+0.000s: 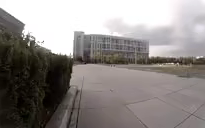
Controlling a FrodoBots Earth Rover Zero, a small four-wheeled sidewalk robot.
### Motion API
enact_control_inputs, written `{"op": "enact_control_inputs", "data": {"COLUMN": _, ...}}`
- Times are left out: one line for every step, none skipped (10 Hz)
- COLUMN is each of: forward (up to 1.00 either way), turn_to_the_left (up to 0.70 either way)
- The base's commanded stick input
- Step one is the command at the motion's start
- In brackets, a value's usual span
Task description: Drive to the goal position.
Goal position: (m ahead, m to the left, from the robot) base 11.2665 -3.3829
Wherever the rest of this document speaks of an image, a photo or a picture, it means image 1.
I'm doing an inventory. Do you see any grey building with overhanging roof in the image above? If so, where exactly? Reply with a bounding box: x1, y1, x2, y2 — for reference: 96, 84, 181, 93
0, 3, 26, 36

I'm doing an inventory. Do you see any dry grass field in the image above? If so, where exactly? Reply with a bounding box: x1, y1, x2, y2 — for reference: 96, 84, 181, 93
104, 63, 205, 81

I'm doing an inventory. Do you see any tall green hedge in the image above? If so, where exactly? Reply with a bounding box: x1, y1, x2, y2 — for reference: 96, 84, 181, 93
0, 27, 74, 128

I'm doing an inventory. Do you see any distant row of trees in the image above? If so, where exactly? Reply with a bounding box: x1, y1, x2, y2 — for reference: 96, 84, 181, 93
148, 54, 205, 66

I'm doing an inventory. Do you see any large glass-fronted building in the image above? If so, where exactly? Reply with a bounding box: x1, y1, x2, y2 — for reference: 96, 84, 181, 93
72, 30, 150, 65

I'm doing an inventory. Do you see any grey concrete slab pavement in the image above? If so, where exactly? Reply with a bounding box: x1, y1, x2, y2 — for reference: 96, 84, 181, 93
67, 63, 205, 128

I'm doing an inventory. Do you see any grey concrete kerb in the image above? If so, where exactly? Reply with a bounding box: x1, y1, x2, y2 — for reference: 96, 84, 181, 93
44, 85, 79, 128

